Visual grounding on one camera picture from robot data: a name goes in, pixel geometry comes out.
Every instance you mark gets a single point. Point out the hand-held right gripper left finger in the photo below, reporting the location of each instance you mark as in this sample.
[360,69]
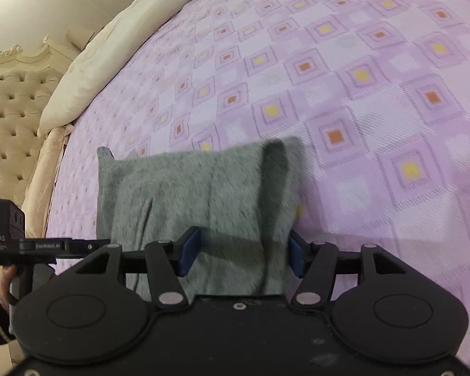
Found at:
[190,252]

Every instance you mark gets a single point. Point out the cream tufted headboard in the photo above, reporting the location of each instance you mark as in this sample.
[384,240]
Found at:
[8,125]

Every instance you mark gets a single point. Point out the pink checked bedsheet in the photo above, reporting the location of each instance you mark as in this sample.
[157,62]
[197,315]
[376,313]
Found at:
[337,86]

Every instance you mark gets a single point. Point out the grey pants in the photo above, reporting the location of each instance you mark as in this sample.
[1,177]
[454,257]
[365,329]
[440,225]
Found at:
[199,188]

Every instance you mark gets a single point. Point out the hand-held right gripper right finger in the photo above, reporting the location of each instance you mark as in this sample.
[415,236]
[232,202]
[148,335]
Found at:
[297,254]

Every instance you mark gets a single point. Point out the person's left hand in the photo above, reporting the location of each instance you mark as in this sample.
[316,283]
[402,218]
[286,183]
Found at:
[4,286]

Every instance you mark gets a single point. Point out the cream pillow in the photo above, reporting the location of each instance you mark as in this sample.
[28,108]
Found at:
[102,55]

